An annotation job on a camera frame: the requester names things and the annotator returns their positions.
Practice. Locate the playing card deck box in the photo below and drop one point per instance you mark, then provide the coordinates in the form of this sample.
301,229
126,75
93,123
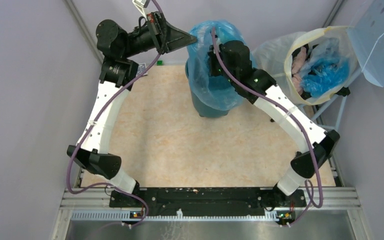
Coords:
142,69

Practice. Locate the blue plastic trash bag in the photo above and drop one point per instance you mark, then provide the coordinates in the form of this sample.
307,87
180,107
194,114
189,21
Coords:
199,64

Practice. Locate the aluminium frame post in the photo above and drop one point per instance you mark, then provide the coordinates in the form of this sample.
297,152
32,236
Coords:
84,31

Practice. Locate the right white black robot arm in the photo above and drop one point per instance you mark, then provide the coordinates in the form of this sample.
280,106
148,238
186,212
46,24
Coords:
315,144

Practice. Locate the large translucent stuffed bag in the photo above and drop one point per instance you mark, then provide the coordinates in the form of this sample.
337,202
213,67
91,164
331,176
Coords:
275,57

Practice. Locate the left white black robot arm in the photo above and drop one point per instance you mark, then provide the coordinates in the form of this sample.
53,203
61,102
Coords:
116,79

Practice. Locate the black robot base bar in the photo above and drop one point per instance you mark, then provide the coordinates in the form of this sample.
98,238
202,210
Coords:
208,201

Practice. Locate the perforated white metal panel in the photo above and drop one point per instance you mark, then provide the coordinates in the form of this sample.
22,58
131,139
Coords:
367,39

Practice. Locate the blue bags inside large bag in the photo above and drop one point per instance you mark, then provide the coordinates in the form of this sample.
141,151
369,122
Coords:
324,69

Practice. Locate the teal plastic trash bin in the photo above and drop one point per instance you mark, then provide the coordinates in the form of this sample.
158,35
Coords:
204,110

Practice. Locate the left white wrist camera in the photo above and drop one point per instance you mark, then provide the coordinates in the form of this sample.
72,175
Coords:
142,6

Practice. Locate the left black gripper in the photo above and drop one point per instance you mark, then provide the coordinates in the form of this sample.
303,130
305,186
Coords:
167,38

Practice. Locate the white slotted cable duct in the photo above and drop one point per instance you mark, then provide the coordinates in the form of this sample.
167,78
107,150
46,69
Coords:
128,216

